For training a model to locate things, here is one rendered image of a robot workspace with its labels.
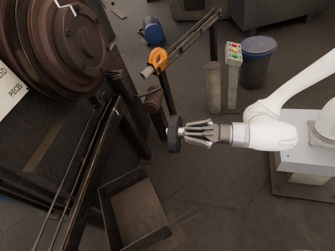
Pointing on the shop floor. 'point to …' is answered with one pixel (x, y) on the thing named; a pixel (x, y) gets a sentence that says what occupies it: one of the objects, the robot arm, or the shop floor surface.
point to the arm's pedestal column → (300, 184)
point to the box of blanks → (271, 12)
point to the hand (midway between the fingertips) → (175, 131)
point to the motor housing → (156, 111)
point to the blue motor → (152, 30)
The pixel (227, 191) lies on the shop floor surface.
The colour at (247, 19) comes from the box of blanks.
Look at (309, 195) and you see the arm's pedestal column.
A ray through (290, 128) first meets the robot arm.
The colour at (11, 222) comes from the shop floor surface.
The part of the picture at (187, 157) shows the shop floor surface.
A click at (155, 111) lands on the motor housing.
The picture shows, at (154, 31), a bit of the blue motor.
